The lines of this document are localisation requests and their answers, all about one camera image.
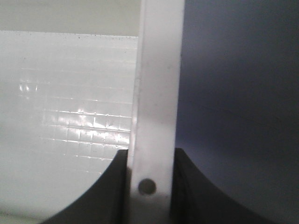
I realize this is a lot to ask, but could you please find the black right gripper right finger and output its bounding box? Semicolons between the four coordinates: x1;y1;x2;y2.
170;148;272;224

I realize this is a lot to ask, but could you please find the white plastic tote bin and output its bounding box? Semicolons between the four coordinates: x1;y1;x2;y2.
0;0;185;224

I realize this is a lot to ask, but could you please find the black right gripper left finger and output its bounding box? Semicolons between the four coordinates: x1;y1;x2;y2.
43;150;128;224

